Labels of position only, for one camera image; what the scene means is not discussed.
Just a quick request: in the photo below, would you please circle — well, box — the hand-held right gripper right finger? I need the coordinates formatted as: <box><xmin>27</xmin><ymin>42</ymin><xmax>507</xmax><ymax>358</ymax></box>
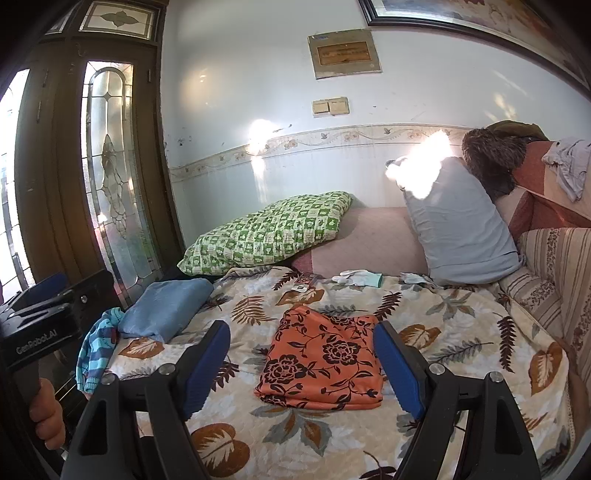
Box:
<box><xmin>373</xmin><ymin>319</ymin><xmax>541</xmax><ymax>480</ymax></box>

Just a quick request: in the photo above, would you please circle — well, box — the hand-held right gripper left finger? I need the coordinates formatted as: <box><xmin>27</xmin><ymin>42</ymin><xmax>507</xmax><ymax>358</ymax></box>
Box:
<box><xmin>60</xmin><ymin>319</ymin><xmax>232</xmax><ymax>480</ymax></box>

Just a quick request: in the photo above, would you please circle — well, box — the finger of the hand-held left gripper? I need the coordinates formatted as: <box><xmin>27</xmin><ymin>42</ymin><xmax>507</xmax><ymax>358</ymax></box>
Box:
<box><xmin>0</xmin><ymin>269</ymin><xmax>115</xmax><ymax>324</ymax></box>

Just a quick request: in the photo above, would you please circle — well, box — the orange floral shirt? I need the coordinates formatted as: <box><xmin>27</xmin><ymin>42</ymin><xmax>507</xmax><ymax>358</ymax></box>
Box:
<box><xmin>254</xmin><ymin>305</ymin><xmax>385</xmax><ymax>411</ymax></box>

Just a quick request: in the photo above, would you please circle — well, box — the person's left hand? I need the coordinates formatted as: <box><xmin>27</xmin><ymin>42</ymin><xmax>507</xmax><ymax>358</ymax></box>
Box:
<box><xmin>28</xmin><ymin>376</ymin><xmax>66</xmax><ymax>450</ymax></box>

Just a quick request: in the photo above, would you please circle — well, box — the blue striped garment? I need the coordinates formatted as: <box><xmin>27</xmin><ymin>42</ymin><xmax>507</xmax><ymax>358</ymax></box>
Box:
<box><xmin>75</xmin><ymin>308</ymin><xmax>126</xmax><ymax>395</ymax></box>

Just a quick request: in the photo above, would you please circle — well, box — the leaf print blanket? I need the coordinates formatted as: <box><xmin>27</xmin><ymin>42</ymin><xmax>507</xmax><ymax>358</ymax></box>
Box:
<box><xmin>83</xmin><ymin>265</ymin><xmax>575</xmax><ymax>480</ymax></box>

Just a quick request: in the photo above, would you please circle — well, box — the folded blue cloth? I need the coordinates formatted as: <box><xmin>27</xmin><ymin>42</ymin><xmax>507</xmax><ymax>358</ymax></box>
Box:
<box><xmin>117</xmin><ymin>278</ymin><xmax>214</xmax><ymax>343</ymax></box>

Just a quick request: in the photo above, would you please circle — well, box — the white glove with teal cuff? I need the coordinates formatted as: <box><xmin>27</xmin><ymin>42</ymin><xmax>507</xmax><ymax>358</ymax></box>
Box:
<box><xmin>332</xmin><ymin>270</ymin><xmax>384</xmax><ymax>287</ymax></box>

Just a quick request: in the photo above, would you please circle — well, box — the grey pillow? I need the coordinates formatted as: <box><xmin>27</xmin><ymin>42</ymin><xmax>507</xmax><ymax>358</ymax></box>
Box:
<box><xmin>385</xmin><ymin>156</ymin><xmax>525</xmax><ymax>287</ymax></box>

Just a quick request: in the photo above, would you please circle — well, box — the green checkered pillow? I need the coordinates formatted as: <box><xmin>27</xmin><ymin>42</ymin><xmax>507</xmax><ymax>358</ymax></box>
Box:
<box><xmin>178</xmin><ymin>191</ymin><xmax>352</xmax><ymax>278</ymax></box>

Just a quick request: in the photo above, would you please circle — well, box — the striped floral sofa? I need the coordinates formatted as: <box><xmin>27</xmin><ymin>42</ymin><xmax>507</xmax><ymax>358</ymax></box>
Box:
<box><xmin>494</xmin><ymin>138</ymin><xmax>591</xmax><ymax>416</ymax></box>

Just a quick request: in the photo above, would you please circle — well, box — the dark furry cushion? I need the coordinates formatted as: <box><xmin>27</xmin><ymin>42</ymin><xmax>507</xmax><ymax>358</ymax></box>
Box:
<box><xmin>462</xmin><ymin>128</ymin><xmax>529</xmax><ymax>199</ymax></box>

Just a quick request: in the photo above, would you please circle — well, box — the grey cloth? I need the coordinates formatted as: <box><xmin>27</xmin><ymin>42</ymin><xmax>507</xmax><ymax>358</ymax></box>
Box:
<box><xmin>542</xmin><ymin>137</ymin><xmax>591</xmax><ymax>201</ymax></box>

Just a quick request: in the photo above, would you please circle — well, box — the olive cloth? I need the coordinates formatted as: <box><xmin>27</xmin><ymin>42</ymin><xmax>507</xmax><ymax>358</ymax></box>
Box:
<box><xmin>485</xmin><ymin>120</ymin><xmax>550</xmax><ymax>141</ymax></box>

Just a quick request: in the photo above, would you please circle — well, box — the large dark framed picture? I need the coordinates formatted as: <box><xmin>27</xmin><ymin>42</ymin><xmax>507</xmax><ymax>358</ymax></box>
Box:
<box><xmin>358</xmin><ymin>0</ymin><xmax>591</xmax><ymax>93</ymax></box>

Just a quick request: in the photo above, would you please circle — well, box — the beige light switch plate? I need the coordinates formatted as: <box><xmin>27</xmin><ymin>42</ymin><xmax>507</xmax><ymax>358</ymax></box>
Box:
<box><xmin>311</xmin><ymin>96</ymin><xmax>350</xmax><ymax>117</ymax></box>

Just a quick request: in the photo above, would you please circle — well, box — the framed wall plaque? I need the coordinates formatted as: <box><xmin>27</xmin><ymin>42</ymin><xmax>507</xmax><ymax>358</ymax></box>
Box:
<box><xmin>308</xmin><ymin>28</ymin><xmax>382</xmax><ymax>80</ymax></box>

